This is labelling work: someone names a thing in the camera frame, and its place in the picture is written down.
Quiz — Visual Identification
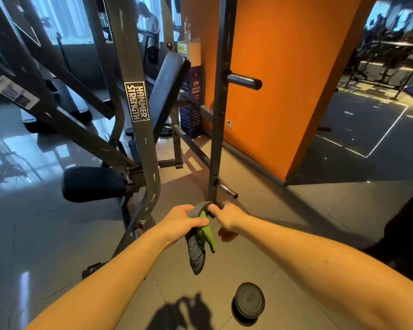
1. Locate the grey cable machine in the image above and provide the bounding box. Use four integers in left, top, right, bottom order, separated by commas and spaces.
344, 0, 413, 100

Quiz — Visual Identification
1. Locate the black treadmill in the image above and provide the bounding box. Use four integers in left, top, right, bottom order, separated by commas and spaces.
21, 65, 94, 133

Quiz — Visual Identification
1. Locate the grey steel gym machine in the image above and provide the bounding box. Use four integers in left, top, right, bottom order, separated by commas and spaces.
0, 0, 264, 279

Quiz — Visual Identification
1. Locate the large bright window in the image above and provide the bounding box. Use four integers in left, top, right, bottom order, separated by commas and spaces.
28, 0, 97, 45

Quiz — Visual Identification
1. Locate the person's right hand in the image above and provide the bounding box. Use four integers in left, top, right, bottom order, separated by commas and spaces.
208, 203, 250, 234

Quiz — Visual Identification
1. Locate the person's right forearm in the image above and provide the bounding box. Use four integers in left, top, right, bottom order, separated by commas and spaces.
237, 213, 413, 330

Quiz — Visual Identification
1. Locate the person's left forearm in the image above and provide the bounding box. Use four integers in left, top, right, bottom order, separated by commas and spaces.
26, 226, 183, 330

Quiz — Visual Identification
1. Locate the green cleaning cloth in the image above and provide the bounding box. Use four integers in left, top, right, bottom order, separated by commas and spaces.
185, 201, 218, 275

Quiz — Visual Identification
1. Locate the dark blue stand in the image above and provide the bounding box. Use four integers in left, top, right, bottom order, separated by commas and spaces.
179, 61, 205, 139

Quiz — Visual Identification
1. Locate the chrome weight storage peg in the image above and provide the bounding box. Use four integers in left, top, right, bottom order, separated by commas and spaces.
217, 181, 239, 200

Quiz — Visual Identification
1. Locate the black dumbbell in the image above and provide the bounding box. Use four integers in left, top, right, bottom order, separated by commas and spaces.
231, 281, 267, 326

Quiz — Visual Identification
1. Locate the person's left hand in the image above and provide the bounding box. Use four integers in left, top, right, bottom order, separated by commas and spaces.
155, 204, 211, 246

